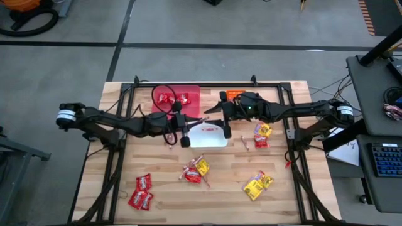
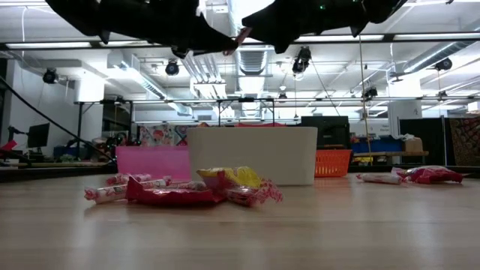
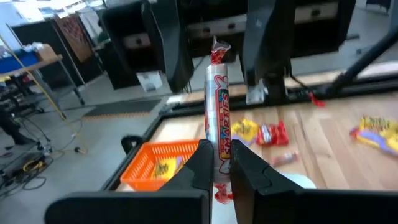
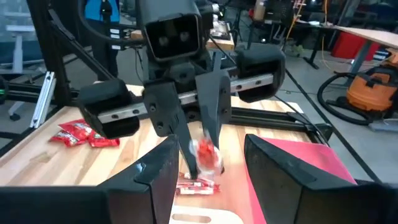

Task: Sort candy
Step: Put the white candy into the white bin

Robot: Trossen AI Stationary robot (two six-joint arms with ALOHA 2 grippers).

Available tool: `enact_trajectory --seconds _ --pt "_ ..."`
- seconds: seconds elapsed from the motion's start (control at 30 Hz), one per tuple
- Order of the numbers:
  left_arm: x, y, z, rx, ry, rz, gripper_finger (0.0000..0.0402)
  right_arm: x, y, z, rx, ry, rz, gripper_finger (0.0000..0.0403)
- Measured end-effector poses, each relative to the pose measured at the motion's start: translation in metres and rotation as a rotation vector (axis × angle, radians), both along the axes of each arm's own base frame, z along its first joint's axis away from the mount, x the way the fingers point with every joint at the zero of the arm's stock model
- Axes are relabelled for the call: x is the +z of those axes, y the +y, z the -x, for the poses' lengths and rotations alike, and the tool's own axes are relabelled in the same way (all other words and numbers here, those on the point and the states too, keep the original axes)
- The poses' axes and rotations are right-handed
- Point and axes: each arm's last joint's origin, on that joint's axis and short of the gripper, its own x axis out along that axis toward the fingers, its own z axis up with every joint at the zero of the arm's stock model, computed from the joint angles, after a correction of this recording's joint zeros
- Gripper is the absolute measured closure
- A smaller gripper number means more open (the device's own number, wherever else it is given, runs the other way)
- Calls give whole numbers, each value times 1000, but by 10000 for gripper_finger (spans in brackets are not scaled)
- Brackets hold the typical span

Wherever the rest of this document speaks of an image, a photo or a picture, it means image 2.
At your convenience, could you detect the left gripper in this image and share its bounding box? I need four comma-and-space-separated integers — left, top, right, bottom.
44, 0, 239, 59

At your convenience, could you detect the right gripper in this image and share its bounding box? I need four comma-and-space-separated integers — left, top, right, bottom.
241, 0, 408, 55

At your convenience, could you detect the Smarties candy roll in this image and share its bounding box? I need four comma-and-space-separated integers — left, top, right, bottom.
223, 26, 253, 57
167, 180, 208, 192
83, 183, 129, 205
223, 178, 284, 208
106, 172, 154, 186
355, 172, 405, 186
139, 176, 174, 190

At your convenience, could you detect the yellow Sour Patch candy bag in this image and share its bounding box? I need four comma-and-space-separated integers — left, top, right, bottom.
196, 166, 264, 190

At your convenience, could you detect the red Skittles candy bag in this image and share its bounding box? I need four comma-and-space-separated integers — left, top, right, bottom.
124, 175, 227, 207
391, 165, 465, 185

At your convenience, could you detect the ceiling vent grille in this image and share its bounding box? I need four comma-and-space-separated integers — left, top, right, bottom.
237, 47, 269, 77

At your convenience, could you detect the floral cloth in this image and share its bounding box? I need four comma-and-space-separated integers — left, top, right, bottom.
139, 123, 189, 148

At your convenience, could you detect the black overhead light bar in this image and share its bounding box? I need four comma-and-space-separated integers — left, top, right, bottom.
0, 31, 480, 52

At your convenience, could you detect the large black monitor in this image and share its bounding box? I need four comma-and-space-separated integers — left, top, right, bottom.
300, 115, 352, 150

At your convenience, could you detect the white plastic bin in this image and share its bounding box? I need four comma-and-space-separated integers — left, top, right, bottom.
187, 126, 319, 187

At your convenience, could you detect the pink plastic bin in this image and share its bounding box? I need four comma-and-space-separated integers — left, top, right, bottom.
115, 145, 193, 182

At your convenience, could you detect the orange plastic basket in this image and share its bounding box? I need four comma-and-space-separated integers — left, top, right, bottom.
313, 148, 353, 179

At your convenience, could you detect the blue storage bin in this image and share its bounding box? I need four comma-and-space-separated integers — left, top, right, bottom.
351, 138, 405, 155

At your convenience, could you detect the wooden table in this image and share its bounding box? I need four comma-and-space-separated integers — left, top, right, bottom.
352, 150, 430, 158

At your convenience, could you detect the cardboard box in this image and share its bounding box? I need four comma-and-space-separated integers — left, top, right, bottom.
403, 136, 425, 153

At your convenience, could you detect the black partition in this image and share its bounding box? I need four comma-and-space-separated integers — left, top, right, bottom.
398, 117, 448, 167

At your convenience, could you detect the black computer monitor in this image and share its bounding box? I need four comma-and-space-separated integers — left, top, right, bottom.
26, 122, 51, 149

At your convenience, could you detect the white ceiling air duct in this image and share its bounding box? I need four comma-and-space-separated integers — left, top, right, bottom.
106, 52, 193, 116

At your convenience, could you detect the black slanting cable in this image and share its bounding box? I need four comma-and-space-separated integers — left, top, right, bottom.
0, 73, 118, 164

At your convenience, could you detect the black aluminium table frame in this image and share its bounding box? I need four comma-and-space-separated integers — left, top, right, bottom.
0, 163, 480, 184

